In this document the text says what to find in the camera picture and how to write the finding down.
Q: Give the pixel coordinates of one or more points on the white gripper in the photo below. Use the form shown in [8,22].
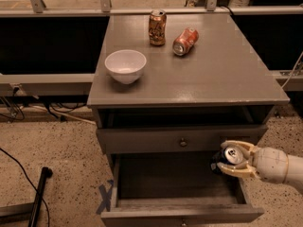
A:
[270,165]

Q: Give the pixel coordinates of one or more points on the blue pepsi can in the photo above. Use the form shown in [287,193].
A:
[230,156]

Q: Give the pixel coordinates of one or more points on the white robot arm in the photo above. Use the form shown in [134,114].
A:
[245,160]

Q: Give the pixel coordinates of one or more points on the round top drawer knob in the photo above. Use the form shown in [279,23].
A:
[183,142]

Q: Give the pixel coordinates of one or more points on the grey wooden drawer cabinet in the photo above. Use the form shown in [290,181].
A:
[259,105]

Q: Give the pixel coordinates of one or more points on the grey open middle drawer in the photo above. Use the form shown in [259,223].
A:
[161,189]

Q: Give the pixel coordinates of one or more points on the orange lying soda can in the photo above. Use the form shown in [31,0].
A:
[183,43]

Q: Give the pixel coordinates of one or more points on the grey top drawer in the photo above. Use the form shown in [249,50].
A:
[147,130]

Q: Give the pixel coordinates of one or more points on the brown upright soda can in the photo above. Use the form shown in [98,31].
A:
[157,26]

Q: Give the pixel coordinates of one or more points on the blue tape cross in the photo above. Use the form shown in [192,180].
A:
[106,195]

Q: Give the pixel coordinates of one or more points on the white bowl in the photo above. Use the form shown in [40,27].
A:
[125,66]

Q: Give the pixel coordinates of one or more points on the black metal stand leg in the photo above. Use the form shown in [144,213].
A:
[27,211]

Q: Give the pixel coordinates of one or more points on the grey metal rail frame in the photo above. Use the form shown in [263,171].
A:
[47,82]

